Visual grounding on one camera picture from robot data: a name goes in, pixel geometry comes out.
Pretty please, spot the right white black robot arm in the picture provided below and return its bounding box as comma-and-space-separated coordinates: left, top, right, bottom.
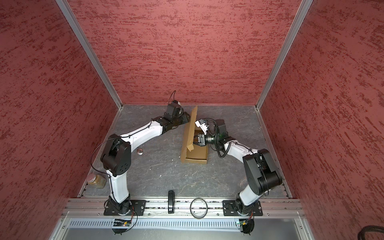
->
194, 133, 283, 216

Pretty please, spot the right circuit board connector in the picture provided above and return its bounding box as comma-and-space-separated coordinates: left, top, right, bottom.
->
239, 219, 255, 235

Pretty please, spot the glass spice jar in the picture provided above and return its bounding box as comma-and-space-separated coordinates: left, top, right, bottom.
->
86, 173, 107, 189

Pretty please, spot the aluminium frame rail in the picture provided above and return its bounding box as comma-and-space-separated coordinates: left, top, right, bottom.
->
61, 198, 307, 219

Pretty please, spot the circuit board connector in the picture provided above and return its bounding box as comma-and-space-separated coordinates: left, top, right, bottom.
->
112, 219, 132, 235
239, 219, 255, 235

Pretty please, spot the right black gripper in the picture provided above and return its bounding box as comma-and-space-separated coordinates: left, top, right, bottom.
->
188, 132, 219, 147

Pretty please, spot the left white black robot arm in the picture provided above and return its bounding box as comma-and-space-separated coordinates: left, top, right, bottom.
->
100, 109, 191, 216

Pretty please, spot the small metal spoon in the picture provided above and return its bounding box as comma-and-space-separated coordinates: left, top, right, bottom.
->
137, 148, 144, 156

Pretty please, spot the black cable bottom corner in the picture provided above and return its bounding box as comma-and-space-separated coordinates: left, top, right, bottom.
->
357, 224, 384, 240

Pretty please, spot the aluminium corner post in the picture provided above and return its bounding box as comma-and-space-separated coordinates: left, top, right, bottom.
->
255, 0, 313, 111
56, 0, 124, 110

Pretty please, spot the right aluminium corner post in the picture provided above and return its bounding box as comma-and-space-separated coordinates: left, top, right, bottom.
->
255, 0, 313, 111

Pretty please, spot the left aluminium corner post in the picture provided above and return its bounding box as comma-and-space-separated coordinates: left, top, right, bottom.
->
56, 0, 124, 110

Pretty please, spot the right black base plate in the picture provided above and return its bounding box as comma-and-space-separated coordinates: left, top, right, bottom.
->
223, 200, 263, 217

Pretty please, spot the black cable ring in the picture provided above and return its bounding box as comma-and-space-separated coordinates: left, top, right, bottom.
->
189, 197, 209, 219

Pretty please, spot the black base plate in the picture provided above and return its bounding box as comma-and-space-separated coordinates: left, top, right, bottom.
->
223, 200, 263, 217
104, 199, 147, 217

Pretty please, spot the left circuit board connector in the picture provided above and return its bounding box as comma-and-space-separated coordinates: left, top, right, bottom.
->
112, 219, 132, 235

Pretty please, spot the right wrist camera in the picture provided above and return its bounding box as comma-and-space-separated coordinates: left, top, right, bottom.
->
195, 118, 227, 136

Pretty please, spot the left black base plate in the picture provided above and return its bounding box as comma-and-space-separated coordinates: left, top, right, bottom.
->
104, 199, 147, 217

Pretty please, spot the white perforated cable duct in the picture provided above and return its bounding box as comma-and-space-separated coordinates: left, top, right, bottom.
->
68, 218, 241, 232

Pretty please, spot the brown cardboard box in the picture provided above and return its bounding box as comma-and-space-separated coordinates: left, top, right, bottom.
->
180, 105, 209, 165

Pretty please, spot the black handle bar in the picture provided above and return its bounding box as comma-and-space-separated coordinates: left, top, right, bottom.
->
168, 190, 175, 214

